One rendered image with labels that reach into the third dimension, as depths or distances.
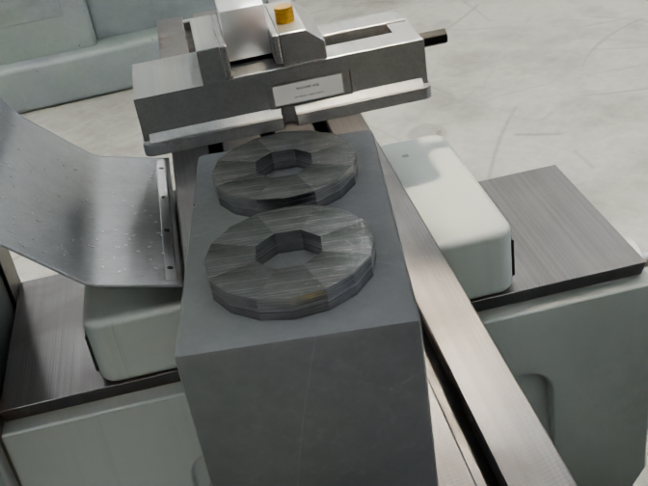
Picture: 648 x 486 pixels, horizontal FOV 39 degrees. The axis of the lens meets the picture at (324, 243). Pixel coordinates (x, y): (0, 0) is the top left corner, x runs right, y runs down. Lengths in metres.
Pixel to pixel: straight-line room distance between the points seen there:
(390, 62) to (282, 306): 0.69
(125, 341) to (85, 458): 0.17
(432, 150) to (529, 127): 1.96
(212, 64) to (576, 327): 0.53
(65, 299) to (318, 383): 0.83
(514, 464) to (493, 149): 2.47
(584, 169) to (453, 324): 2.20
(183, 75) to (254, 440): 0.70
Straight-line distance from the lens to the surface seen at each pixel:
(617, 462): 1.35
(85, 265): 1.01
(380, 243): 0.50
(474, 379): 0.69
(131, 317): 1.03
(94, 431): 1.11
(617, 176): 2.88
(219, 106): 1.09
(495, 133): 3.16
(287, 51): 1.08
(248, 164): 0.58
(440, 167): 1.20
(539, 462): 0.63
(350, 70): 1.10
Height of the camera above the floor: 1.40
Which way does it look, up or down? 32 degrees down
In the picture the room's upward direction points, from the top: 9 degrees counter-clockwise
